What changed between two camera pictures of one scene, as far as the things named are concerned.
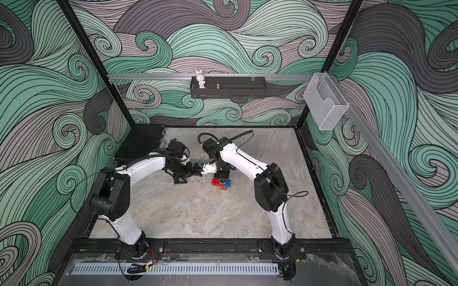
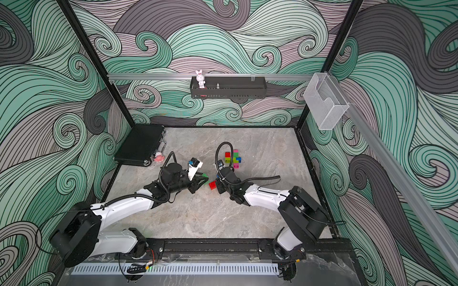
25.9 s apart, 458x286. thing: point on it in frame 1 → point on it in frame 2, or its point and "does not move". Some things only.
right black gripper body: [222, 173] → [221, 186]
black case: [140, 140] does not move
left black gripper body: [185, 171] → [193, 185]
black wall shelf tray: [229, 87] does not move
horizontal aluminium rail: [210, 76] does not move
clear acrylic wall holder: [326, 102] does not move
